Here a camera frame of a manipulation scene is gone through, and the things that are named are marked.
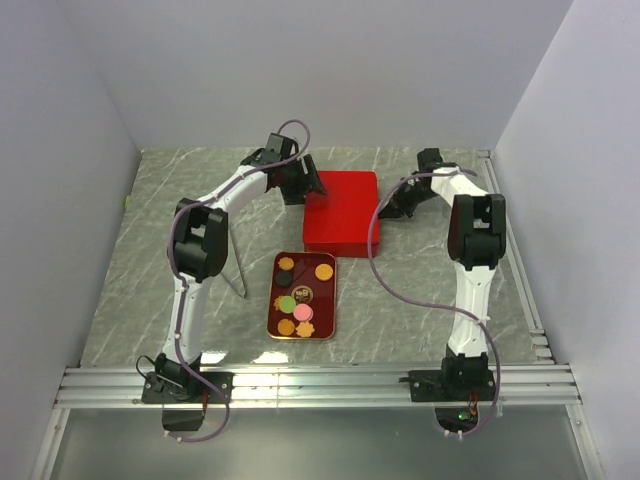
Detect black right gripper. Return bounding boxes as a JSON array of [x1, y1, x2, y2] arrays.
[[375, 179, 436, 220]]

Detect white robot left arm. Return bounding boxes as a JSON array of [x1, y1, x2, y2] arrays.
[[154, 132, 326, 402]]

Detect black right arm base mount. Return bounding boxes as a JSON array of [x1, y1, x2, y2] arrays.
[[402, 370, 501, 440]]

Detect pink macaron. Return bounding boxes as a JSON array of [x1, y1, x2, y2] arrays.
[[293, 303, 314, 322]]

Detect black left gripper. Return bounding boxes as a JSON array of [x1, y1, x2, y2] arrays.
[[280, 155, 326, 206]]

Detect silver slotted tongs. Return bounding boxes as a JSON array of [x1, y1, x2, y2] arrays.
[[220, 231, 247, 299]]

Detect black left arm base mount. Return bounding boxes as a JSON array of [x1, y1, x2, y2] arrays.
[[141, 372, 223, 433]]

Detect black sandwich cookie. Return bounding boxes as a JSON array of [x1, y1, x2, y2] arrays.
[[275, 271, 293, 288]]

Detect orange cookie tray corner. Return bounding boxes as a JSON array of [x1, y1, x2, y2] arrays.
[[296, 321, 315, 338]]

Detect round orange sandwich biscuit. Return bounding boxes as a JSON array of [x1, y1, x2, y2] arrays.
[[314, 263, 334, 282]]

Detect dark red gold-rimmed tray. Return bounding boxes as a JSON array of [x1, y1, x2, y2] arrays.
[[267, 251, 337, 340]]

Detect green macaron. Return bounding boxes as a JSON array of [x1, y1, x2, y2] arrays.
[[278, 295, 297, 314]]

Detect red box lid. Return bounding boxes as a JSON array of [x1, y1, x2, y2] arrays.
[[302, 170, 380, 258]]

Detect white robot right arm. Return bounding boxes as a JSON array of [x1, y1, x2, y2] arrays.
[[367, 148, 507, 401]]

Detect orange chip cookie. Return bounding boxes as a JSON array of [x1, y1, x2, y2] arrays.
[[277, 318, 296, 336]]

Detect orange flower cookie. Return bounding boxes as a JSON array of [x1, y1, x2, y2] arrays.
[[278, 257, 295, 271]]

